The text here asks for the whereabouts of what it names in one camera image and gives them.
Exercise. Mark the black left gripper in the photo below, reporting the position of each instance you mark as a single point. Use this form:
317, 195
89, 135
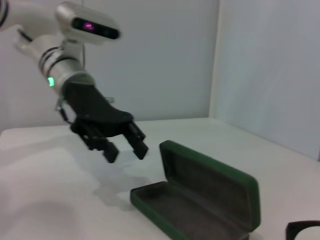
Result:
95, 107

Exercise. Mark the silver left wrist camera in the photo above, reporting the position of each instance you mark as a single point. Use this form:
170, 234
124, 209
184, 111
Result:
87, 25

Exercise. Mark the green glasses case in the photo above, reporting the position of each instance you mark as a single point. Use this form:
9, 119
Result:
200, 200

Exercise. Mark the black glasses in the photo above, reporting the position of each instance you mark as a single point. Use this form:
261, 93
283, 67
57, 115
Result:
291, 228

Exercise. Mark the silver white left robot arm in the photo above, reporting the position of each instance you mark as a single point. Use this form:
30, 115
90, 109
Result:
60, 70

